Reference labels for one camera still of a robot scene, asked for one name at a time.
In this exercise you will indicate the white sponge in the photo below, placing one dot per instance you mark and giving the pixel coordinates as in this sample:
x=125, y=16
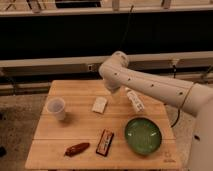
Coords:
x=99, y=105

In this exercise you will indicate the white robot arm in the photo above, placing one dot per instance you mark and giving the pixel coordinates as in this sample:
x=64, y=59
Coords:
x=192, y=98

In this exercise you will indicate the white tube bottle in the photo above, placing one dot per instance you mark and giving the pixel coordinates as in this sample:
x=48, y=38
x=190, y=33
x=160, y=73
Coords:
x=135, y=100

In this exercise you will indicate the wooden folding table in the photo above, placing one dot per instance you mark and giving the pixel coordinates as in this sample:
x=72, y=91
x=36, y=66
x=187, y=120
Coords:
x=82, y=125

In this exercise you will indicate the green plate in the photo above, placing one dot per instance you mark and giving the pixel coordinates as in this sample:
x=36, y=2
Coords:
x=143, y=136

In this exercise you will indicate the brown sausage toy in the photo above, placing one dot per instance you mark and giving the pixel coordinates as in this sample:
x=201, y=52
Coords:
x=76, y=149

